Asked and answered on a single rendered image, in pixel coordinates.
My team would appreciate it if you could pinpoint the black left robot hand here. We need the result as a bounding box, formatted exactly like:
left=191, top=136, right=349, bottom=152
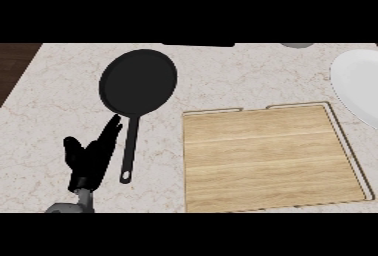
left=61, top=113, right=123, bottom=194

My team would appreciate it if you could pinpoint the wooden tray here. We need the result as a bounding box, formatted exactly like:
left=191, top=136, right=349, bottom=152
left=181, top=101, right=376, bottom=214

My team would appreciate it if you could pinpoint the white plate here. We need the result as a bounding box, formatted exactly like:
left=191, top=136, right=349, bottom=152
left=329, top=49, right=378, bottom=130

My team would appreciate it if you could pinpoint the black frying pan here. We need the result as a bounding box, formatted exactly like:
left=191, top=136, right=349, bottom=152
left=97, top=48, right=178, bottom=185

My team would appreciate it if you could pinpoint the grey round object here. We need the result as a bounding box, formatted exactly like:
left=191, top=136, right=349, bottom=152
left=278, top=42, right=315, bottom=50

